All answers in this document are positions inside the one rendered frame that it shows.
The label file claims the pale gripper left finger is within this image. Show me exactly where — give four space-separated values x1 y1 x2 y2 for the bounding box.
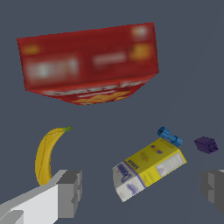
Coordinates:
0 169 83 224

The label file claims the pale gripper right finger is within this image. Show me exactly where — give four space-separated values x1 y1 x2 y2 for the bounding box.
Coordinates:
199 169 224 216

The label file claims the yellow banana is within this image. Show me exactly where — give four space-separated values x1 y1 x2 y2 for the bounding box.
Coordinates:
34 126 74 186

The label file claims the small purple block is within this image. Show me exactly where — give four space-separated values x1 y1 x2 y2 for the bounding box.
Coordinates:
193 136 220 155

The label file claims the blue bolt-shaped toy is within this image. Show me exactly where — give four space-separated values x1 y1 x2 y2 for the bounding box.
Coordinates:
157 126 184 148

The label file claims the yellow and white sugar box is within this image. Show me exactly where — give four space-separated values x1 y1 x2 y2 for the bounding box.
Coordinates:
112 137 188 203

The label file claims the red cracker box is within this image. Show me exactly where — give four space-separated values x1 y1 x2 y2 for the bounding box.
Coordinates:
16 22 160 106

